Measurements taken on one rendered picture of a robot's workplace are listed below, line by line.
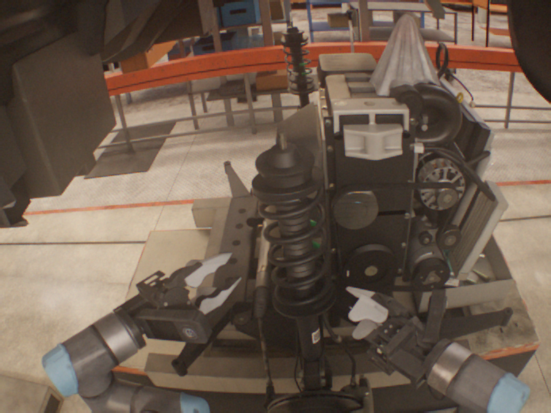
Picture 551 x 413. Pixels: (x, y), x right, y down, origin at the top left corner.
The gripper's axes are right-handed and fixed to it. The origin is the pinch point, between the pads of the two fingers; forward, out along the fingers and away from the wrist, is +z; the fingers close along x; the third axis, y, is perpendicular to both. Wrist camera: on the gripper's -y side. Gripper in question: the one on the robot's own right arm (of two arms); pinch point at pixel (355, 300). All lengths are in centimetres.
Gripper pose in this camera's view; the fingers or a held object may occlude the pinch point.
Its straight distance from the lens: 71.2
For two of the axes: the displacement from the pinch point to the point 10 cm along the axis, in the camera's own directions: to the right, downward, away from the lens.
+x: 2.6, 8.1, 5.3
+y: -7.7, 5.1, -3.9
